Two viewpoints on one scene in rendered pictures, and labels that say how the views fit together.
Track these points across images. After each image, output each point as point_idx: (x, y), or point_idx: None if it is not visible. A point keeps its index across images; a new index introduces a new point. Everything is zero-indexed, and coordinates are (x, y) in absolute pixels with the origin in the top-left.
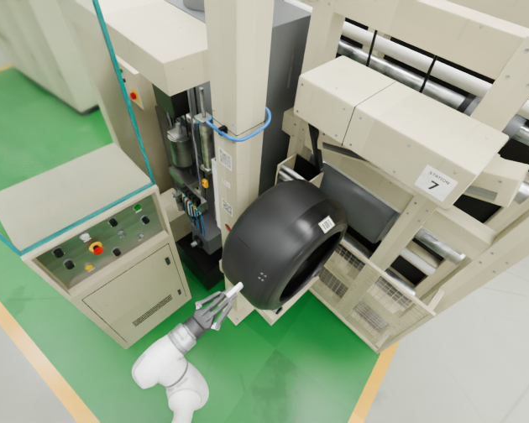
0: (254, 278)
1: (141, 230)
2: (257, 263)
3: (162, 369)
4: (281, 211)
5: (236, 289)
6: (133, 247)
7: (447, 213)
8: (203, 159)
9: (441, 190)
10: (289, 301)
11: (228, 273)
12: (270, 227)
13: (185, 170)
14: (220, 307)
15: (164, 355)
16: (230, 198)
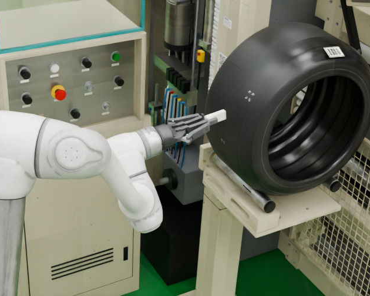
0: (239, 100)
1: (109, 98)
2: (246, 81)
3: (123, 151)
4: (283, 34)
5: (217, 113)
6: (93, 120)
7: None
8: (204, 26)
9: None
10: (288, 219)
11: (211, 113)
12: (268, 47)
13: (175, 59)
14: (195, 124)
15: (127, 139)
16: (229, 46)
